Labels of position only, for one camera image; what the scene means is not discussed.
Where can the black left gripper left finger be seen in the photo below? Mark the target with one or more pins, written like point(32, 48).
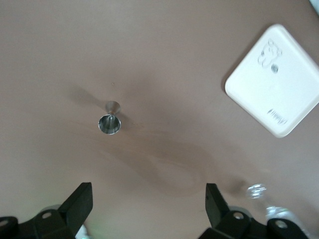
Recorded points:
point(67, 219)

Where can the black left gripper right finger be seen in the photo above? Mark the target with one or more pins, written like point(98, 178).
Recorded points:
point(219, 216)

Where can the clear stemmed wine glass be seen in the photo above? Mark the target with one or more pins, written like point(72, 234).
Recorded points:
point(256, 190)

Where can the steel double jigger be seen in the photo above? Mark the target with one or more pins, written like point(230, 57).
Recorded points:
point(109, 124)

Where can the white tray with rabbit print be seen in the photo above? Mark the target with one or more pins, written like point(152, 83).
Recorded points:
point(271, 84)

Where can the brown table mat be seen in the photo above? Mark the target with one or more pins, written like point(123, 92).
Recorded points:
point(149, 49)

